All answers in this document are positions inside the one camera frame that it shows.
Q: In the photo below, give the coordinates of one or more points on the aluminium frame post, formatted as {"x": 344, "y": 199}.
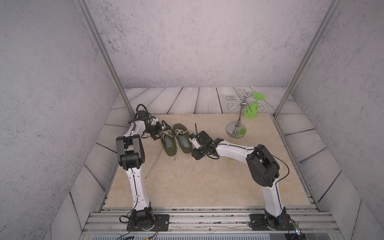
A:
{"x": 86, "y": 14}
{"x": 320, "y": 32}

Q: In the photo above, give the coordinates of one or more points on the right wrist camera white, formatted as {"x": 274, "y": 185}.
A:
{"x": 195, "y": 141}

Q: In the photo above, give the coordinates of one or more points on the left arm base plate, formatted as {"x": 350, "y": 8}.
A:
{"x": 151, "y": 223}

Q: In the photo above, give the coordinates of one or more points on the green plastic wine glass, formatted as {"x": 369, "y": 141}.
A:
{"x": 252, "y": 106}

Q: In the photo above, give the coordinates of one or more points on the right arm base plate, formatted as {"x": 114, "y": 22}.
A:
{"x": 265, "y": 222}

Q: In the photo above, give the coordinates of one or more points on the chrome cup holder stand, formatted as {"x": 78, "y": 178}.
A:
{"x": 237, "y": 129}

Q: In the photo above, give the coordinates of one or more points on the right aluminium frame post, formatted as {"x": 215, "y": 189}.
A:
{"x": 320, "y": 32}

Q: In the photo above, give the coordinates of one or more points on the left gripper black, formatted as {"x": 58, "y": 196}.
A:
{"x": 158, "y": 130}

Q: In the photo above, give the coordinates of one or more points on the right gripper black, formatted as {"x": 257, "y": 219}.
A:
{"x": 195, "y": 155}

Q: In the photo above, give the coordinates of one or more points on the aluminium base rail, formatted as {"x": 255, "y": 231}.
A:
{"x": 199, "y": 220}

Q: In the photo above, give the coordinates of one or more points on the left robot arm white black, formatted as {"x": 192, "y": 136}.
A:
{"x": 131, "y": 157}

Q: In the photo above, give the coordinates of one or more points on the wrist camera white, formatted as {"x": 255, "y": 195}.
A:
{"x": 154, "y": 120}
{"x": 195, "y": 141}

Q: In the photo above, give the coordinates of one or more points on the olive green shoe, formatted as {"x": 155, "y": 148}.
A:
{"x": 170, "y": 153}
{"x": 180, "y": 129}

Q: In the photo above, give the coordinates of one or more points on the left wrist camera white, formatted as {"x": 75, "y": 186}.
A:
{"x": 154, "y": 120}

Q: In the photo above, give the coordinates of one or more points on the left aluminium frame post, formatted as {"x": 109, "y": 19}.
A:
{"x": 86, "y": 14}

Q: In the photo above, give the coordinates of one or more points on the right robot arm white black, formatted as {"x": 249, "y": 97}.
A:
{"x": 264, "y": 170}

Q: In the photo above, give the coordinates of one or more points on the grey-blue insole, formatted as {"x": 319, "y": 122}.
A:
{"x": 169, "y": 143}
{"x": 185, "y": 142}

